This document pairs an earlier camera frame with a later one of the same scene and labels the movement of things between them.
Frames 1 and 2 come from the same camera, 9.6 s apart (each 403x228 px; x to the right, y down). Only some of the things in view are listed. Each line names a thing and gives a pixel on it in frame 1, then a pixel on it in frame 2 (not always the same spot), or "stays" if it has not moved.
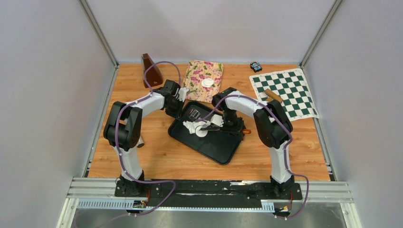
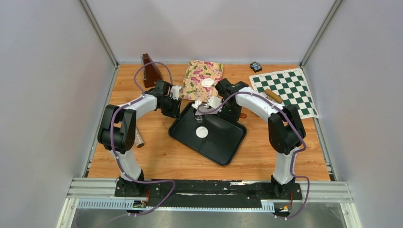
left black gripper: [176, 115] stays
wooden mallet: [272, 96] stays
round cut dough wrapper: [201, 133] stays
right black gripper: [236, 130] to [235, 117]
